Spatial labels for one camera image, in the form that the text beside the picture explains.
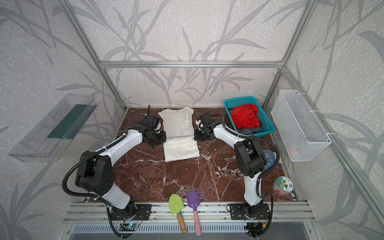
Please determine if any teal plastic basket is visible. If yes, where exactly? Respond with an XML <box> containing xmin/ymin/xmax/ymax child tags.
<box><xmin>224</xmin><ymin>97</ymin><xmax>275</xmax><ymax>138</ymax></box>

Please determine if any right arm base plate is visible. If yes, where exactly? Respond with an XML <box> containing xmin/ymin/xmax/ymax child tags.
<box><xmin>227</xmin><ymin>204</ymin><xmax>271</xmax><ymax>221</ymax></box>

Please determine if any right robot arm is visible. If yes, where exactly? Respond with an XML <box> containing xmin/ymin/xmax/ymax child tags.
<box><xmin>194</xmin><ymin>113</ymin><xmax>267</xmax><ymax>219</ymax></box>

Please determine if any blue dotted work glove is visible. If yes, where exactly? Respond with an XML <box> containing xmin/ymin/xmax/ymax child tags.
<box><xmin>264</xmin><ymin>150</ymin><xmax>277</xmax><ymax>170</ymax></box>

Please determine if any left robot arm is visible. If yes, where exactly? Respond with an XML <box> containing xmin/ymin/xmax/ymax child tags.
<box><xmin>75</xmin><ymin>114</ymin><xmax>166</xmax><ymax>218</ymax></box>

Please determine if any red t-shirt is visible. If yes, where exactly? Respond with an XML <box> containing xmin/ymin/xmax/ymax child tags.
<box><xmin>231</xmin><ymin>104</ymin><xmax>261</xmax><ymax>130</ymax></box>

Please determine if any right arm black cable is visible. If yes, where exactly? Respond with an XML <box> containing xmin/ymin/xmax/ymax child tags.
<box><xmin>209</xmin><ymin>113</ymin><xmax>281</xmax><ymax>238</ymax></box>

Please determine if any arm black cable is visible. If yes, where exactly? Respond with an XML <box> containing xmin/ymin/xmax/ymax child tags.
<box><xmin>61</xmin><ymin>104</ymin><xmax>151</xmax><ymax>239</ymax></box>
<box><xmin>209</xmin><ymin>113</ymin><xmax>281</xmax><ymax>238</ymax></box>

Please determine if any green toy shovel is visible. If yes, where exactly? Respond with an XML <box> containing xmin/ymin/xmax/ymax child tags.
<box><xmin>169</xmin><ymin>194</ymin><xmax>188</xmax><ymax>234</ymax></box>

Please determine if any small green circuit board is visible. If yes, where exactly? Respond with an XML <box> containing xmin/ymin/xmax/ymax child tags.
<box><xmin>119</xmin><ymin>223</ymin><xmax>141</xmax><ymax>232</ymax></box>

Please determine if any white wire mesh basket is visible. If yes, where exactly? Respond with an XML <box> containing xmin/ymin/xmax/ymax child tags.
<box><xmin>271</xmin><ymin>90</ymin><xmax>332</xmax><ymax>162</ymax></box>

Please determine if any clear plastic wall shelf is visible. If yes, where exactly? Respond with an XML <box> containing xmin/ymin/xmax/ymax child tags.
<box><xmin>9</xmin><ymin>94</ymin><xmax>97</xmax><ymax>163</ymax></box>

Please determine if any white printed t-shirt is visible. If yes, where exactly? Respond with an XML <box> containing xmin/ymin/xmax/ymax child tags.
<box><xmin>159</xmin><ymin>107</ymin><xmax>200</xmax><ymax>163</ymax></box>

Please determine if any aluminium front rail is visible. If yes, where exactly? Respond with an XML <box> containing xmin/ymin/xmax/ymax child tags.
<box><xmin>62</xmin><ymin>201</ymin><xmax>316</xmax><ymax>224</ymax></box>

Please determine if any aluminium frame crossbar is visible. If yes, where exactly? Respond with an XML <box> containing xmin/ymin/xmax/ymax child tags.
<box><xmin>99</xmin><ymin>61</ymin><xmax>283</xmax><ymax>68</ymax></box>

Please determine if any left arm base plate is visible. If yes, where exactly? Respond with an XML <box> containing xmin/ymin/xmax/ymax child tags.
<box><xmin>110</xmin><ymin>204</ymin><xmax>152</xmax><ymax>221</ymax></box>

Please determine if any purple toy shovel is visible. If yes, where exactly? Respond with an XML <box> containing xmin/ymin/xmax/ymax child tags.
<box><xmin>187</xmin><ymin>191</ymin><xmax>202</xmax><ymax>237</ymax></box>

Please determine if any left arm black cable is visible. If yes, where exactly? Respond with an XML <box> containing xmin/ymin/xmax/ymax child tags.
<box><xmin>61</xmin><ymin>104</ymin><xmax>151</xmax><ymax>239</ymax></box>

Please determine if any grey t-shirt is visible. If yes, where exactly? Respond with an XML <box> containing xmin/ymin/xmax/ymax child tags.
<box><xmin>238</xmin><ymin>127</ymin><xmax>260</xmax><ymax>136</ymax></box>

